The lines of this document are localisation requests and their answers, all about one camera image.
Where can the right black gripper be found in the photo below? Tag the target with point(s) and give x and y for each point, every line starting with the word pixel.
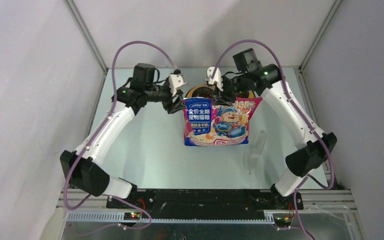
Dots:
pixel 223 97

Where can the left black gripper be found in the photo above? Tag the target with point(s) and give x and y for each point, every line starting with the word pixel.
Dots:
pixel 177 105

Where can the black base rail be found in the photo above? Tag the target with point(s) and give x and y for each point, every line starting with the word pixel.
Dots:
pixel 212 204

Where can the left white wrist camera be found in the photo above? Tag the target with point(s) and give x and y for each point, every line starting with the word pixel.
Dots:
pixel 176 80

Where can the yellow double pet bowl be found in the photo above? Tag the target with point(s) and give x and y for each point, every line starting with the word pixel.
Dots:
pixel 205 91

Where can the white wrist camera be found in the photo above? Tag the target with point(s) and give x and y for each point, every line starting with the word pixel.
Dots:
pixel 176 80
pixel 214 77

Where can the clear plastic scoop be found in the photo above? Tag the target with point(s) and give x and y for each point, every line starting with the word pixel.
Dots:
pixel 253 152

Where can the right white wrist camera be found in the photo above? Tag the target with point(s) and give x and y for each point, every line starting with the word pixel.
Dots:
pixel 214 77

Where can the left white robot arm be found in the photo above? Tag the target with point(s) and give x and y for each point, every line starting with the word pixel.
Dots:
pixel 83 167

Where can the cat food bag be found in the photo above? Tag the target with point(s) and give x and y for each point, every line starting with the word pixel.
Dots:
pixel 209 125

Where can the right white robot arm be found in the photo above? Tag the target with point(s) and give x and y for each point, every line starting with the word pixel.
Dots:
pixel 313 144

